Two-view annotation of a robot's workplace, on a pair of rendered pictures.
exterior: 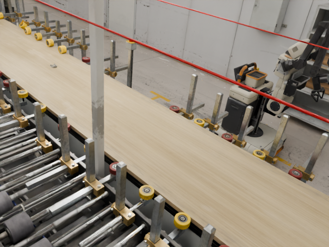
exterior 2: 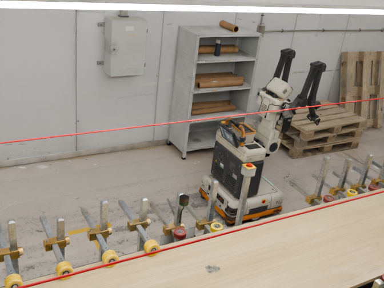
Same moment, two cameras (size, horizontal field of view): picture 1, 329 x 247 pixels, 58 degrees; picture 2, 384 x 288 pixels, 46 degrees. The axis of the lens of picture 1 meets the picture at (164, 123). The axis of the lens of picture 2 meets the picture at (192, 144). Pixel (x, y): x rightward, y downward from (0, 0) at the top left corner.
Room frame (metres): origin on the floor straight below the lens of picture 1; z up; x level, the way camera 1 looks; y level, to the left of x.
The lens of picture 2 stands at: (2.15, 3.07, 2.63)
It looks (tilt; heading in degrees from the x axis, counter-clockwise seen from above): 26 degrees down; 289
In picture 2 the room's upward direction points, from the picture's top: 7 degrees clockwise
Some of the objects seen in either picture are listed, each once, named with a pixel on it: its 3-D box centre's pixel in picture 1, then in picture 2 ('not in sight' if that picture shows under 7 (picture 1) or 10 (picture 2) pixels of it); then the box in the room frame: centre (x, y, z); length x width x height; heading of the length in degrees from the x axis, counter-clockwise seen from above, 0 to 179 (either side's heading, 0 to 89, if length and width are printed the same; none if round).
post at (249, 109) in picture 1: (242, 134); (362, 179); (1.85, -0.58, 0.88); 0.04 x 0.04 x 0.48; 51
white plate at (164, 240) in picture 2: not in sight; (177, 236); (2.95, 0.74, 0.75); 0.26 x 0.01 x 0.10; 51
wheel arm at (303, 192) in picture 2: (188, 111); (308, 195); (2.23, -0.19, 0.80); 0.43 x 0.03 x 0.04; 141
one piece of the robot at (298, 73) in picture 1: (295, 82); (278, 117); (2.72, -1.21, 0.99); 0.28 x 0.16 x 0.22; 140
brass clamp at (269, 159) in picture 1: (267, 156); (378, 181); (1.70, -0.75, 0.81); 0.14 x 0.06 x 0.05; 51
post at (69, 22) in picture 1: (70, 41); (103, 234); (3.27, 1.17, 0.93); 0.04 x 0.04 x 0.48; 51
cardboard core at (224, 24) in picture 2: not in sight; (228, 26); (3.64, -2.19, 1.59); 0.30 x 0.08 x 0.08; 141
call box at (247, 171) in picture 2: (131, 45); (248, 170); (2.63, 0.39, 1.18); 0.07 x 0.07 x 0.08; 51
